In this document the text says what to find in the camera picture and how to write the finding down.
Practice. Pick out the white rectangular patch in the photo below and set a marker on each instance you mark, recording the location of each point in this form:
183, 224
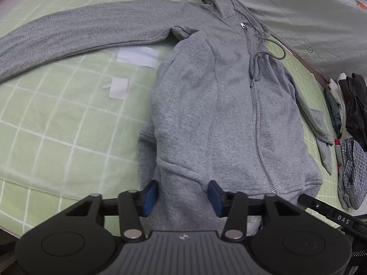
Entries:
137, 57
119, 88

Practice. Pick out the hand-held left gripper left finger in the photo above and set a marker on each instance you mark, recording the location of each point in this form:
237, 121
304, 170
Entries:
150, 197

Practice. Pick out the dark grey garment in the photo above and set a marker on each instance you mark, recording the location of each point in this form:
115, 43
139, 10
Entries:
355, 106

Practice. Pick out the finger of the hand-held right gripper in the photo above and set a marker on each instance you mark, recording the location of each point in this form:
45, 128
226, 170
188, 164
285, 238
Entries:
315, 204

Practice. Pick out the blue checked shirt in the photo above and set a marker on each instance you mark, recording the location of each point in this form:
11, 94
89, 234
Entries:
354, 166

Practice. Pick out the pink mattress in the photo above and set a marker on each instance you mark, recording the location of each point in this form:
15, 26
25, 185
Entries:
316, 74

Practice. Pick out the grey carrot-print quilt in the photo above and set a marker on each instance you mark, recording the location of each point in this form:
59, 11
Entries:
301, 14

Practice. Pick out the grey zip hoodie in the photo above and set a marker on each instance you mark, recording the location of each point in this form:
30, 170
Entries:
215, 106

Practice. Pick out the folded blue jeans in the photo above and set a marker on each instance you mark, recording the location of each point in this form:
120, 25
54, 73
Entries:
334, 111

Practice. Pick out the folded white garment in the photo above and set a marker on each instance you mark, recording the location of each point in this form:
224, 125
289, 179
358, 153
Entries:
338, 94

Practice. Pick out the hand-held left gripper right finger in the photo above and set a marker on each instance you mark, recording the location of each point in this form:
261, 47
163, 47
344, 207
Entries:
215, 199

